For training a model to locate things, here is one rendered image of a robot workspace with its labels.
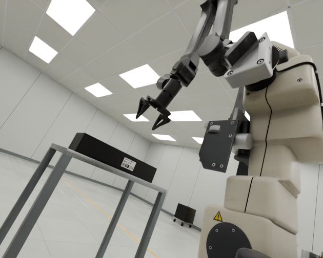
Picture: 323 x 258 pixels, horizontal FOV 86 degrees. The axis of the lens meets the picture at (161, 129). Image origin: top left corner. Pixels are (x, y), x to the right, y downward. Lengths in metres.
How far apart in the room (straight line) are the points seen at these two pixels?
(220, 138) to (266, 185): 0.17
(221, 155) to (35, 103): 7.47
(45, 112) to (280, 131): 7.58
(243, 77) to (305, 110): 0.18
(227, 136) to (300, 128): 0.17
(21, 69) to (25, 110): 1.39
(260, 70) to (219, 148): 0.22
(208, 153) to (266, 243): 0.24
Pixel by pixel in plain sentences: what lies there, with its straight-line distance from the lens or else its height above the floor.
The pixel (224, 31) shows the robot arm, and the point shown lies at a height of 1.33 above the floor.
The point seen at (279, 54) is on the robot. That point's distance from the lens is 0.55.
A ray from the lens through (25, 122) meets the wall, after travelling 7.68.
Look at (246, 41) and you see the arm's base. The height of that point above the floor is 1.19.
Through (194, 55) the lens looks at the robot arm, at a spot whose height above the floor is 1.28.
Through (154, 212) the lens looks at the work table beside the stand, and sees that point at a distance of 1.25.
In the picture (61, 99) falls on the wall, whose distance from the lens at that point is 7.92.
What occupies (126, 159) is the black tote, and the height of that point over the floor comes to 0.87.
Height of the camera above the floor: 0.79
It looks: 18 degrees up
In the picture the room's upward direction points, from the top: 22 degrees clockwise
